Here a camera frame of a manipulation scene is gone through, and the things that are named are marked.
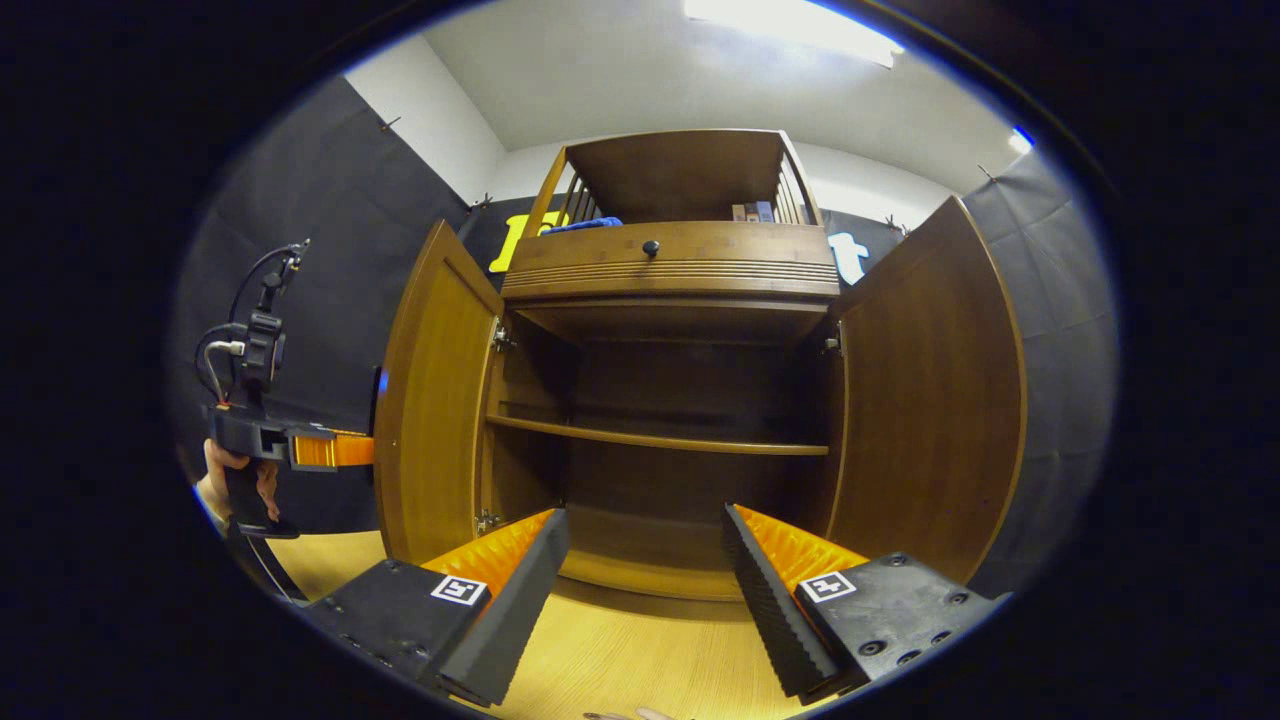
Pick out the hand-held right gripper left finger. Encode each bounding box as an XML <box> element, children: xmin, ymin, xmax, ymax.
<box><xmin>300</xmin><ymin>508</ymin><xmax>571</xmax><ymax>709</ymax></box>

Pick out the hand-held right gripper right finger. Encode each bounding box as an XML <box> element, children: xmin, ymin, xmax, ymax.
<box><xmin>722</xmin><ymin>503</ymin><xmax>1001</xmax><ymax>705</ymax></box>

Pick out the wooden cabinet door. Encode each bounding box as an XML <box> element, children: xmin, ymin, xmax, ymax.
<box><xmin>373</xmin><ymin>220</ymin><xmax>504</xmax><ymax>566</ymax></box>
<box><xmin>826</xmin><ymin>196</ymin><xmax>1028</xmax><ymax>586</ymax></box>

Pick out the wooden double-door shoe cabinet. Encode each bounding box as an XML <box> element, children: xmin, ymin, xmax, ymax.
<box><xmin>372</xmin><ymin>128</ymin><xmax>1028</xmax><ymax>603</ymax></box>

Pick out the black backdrop cloth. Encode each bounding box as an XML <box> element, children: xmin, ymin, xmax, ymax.
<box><xmin>170</xmin><ymin>75</ymin><xmax>1119</xmax><ymax>601</ymax></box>

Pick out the wooden inner shelf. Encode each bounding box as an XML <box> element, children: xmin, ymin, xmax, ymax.
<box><xmin>487</xmin><ymin>413</ymin><xmax>831</xmax><ymax>458</ymax></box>

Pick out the wooden drawer with black knob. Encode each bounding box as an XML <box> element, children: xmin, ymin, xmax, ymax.
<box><xmin>500</xmin><ymin>220</ymin><xmax>841</xmax><ymax>301</ymax></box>

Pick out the large ceiling light panel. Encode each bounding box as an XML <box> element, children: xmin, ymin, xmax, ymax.
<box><xmin>685</xmin><ymin>0</ymin><xmax>906</xmax><ymax>69</ymax></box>

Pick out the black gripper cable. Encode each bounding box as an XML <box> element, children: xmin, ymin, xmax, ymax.
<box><xmin>195</xmin><ymin>245</ymin><xmax>301</xmax><ymax>403</ymax></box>

